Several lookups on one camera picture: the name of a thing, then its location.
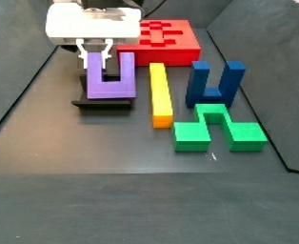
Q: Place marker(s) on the black fixture stand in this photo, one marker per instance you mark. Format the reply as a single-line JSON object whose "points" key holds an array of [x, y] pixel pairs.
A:
{"points": [[101, 104]]}

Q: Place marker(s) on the purple U-shaped block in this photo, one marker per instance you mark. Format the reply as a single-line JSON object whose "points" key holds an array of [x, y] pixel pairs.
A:
{"points": [[100, 88]]}

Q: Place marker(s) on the blue U-shaped block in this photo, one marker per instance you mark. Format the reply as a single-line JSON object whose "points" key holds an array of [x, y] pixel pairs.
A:
{"points": [[220, 93]]}

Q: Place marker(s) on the yellow long bar block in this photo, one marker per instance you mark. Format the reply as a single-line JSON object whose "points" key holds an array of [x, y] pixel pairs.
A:
{"points": [[160, 97]]}

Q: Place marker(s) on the green zigzag block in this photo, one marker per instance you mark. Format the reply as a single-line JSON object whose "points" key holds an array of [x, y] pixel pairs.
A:
{"points": [[192, 136]]}

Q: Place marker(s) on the red board with slots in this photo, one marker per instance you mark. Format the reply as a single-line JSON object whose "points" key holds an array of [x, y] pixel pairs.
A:
{"points": [[167, 42]]}

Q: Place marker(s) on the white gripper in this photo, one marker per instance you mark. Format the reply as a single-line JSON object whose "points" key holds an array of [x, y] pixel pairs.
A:
{"points": [[89, 21]]}

